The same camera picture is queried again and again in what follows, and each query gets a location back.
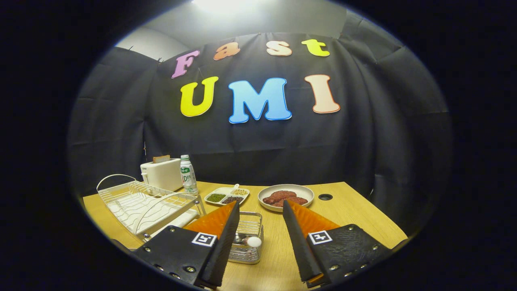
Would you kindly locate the pile of dark red beans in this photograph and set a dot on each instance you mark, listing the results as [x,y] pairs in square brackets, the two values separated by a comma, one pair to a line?
[233,199]

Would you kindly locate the white bottle with green label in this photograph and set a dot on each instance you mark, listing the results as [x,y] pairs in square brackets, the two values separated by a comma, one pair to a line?
[188,178]

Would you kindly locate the black desk grommet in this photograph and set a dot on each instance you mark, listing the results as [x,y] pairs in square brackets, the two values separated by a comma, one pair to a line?
[325,197]

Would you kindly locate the pile of yellow soybeans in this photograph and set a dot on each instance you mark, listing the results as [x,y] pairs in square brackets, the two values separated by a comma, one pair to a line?
[240,192]

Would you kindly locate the white shallow bowl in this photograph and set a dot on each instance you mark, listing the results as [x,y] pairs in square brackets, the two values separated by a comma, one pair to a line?
[307,192]

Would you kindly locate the white divided dish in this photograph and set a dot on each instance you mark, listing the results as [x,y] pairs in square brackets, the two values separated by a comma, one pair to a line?
[224,190]

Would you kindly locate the red meat patty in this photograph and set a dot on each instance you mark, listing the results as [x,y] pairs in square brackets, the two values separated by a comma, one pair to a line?
[297,200]
[282,194]

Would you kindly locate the white toaster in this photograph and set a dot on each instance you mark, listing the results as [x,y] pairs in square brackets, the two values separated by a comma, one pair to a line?
[161,176]

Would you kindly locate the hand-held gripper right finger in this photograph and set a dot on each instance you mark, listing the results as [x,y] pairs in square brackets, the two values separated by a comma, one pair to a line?
[299,242]

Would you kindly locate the white drip tray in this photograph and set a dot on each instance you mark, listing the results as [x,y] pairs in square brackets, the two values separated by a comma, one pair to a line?
[183,220]

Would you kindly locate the pile of green beans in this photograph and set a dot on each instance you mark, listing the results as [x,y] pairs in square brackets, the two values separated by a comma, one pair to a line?
[216,198]

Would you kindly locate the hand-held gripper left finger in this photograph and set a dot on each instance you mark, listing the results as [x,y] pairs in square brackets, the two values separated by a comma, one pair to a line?
[224,246]

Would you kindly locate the brown toast slice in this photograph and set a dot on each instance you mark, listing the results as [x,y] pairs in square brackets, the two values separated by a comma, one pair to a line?
[161,159]

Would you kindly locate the black backdrop cloth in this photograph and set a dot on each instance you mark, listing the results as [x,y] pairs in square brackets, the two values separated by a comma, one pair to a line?
[323,153]

